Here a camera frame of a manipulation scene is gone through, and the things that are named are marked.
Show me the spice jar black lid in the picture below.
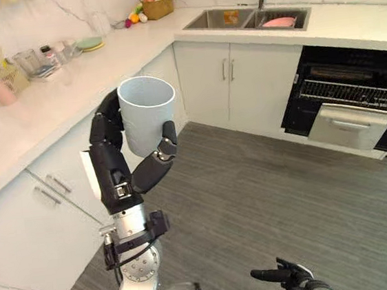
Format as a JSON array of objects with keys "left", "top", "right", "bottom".
[{"left": 39, "top": 43, "right": 62, "bottom": 70}]

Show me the green plate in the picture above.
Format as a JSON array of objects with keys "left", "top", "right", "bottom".
[{"left": 75, "top": 35, "right": 105, "bottom": 51}]

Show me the black built-in dishwasher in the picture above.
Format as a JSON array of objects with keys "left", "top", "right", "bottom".
[{"left": 272, "top": 37, "right": 387, "bottom": 170}]

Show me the orange sponge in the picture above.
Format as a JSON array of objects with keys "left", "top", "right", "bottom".
[{"left": 223, "top": 10, "right": 240, "bottom": 25}]

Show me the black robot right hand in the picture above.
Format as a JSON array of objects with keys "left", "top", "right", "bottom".
[{"left": 249, "top": 253, "right": 321, "bottom": 290}]

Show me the blue dish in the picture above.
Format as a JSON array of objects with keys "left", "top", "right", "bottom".
[{"left": 30, "top": 64, "right": 58, "bottom": 80}]

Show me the woven yellow basket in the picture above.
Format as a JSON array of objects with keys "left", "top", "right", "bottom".
[{"left": 140, "top": 0, "right": 177, "bottom": 22}]

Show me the clear drinking glass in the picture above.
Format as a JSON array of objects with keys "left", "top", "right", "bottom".
[{"left": 54, "top": 39, "right": 80, "bottom": 65}]

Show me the white cabinet door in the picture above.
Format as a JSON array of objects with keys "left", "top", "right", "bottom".
[
  {"left": 220, "top": 34, "right": 311, "bottom": 130},
  {"left": 172, "top": 36, "right": 240, "bottom": 128}
]

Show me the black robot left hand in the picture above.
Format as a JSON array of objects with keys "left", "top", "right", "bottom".
[{"left": 73, "top": 83, "right": 186, "bottom": 218}]

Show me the white drawer cabinet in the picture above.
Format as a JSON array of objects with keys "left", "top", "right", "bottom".
[{"left": 0, "top": 108, "right": 126, "bottom": 290}]

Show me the yellow plate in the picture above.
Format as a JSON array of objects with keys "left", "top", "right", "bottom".
[{"left": 81, "top": 42, "right": 106, "bottom": 54}]

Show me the metal box grater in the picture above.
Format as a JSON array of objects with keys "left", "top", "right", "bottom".
[{"left": 0, "top": 56, "right": 32, "bottom": 95}]

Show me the stainless dishwasher door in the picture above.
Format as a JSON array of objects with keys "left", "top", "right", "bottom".
[{"left": 304, "top": 96, "right": 387, "bottom": 156}]

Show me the white cylindrical cup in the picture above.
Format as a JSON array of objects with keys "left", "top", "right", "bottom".
[{"left": 115, "top": 71, "right": 182, "bottom": 160}]

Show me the stainless double sink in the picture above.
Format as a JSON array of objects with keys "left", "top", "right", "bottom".
[{"left": 181, "top": 0, "right": 315, "bottom": 45}]

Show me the silver drawer handle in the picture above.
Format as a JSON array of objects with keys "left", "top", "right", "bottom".
[
  {"left": 32, "top": 183, "right": 63, "bottom": 209},
  {"left": 45, "top": 171, "right": 72, "bottom": 196}
]

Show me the wire dishwasher rack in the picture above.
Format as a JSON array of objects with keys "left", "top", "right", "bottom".
[{"left": 296, "top": 70, "right": 387, "bottom": 118}]

